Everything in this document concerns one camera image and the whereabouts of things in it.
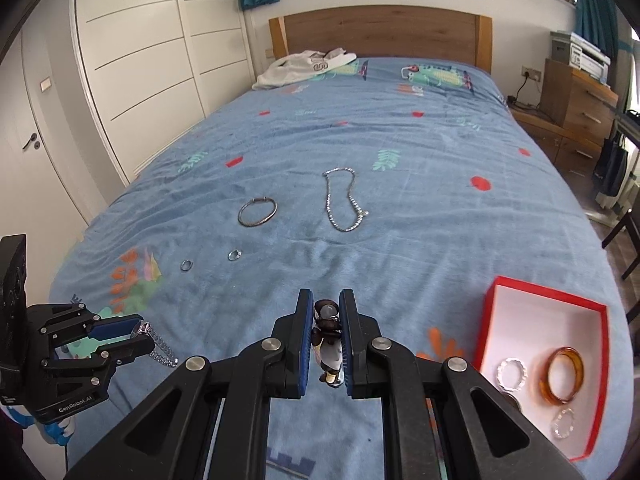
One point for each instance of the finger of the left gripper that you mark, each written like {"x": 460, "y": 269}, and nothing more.
{"x": 117, "y": 326}
{"x": 126, "y": 351}

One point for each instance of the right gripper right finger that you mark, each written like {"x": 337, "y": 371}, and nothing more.
{"x": 345, "y": 297}

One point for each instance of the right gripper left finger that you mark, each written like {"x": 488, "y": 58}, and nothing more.
{"x": 302, "y": 331}

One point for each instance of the thin silver bangle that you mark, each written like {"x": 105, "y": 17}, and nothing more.
{"x": 257, "y": 211}

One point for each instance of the red white jewelry box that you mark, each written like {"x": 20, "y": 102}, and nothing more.
{"x": 548, "y": 350}

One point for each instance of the amber resin bangle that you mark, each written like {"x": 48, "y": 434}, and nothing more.
{"x": 562, "y": 376}

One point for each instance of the dark tortoiseshell bangle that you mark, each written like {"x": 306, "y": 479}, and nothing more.
{"x": 512, "y": 400}

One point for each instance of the blue patterned bedspread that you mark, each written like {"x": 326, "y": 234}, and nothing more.
{"x": 407, "y": 181}

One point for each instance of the white door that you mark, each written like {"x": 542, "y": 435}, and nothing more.
{"x": 55, "y": 174}

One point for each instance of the white garment on bed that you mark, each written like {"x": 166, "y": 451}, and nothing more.
{"x": 302, "y": 66}

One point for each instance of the low wooden nightstand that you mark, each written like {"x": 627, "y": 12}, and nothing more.
{"x": 571, "y": 153}

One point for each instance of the wooden headboard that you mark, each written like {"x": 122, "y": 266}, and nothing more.
{"x": 388, "y": 30}

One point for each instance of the white wardrobe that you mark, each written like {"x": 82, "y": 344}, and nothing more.
{"x": 155, "y": 68}

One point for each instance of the dark hanging bag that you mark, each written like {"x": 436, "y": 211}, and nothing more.
{"x": 611, "y": 171}

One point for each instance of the wooden drawer cabinet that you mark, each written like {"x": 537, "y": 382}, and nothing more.
{"x": 578, "y": 103}

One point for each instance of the white printer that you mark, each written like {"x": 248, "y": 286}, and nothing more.
{"x": 573, "y": 50}

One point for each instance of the right teal curtain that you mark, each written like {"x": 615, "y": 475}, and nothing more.
{"x": 596, "y": 22}

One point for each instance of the wall power socket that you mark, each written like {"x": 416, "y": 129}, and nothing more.
{"x": 531, "y": 73}

